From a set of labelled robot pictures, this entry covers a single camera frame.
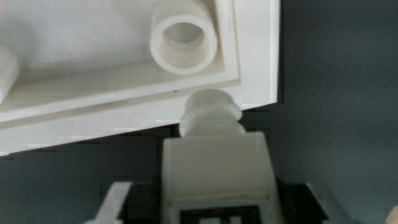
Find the white table leg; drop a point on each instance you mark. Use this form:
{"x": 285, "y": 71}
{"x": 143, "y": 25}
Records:
{"x": 219, "y": 186}

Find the white square tabletop tray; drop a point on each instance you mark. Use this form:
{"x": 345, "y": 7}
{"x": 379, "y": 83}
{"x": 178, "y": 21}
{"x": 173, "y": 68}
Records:
{"x": 106, "y": 59}

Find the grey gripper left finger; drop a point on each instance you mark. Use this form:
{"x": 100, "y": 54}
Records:
{"x": 129, "y": 205}

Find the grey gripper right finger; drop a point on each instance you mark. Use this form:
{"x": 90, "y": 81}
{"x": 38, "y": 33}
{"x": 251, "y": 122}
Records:
{"x": 310, "y": 204}

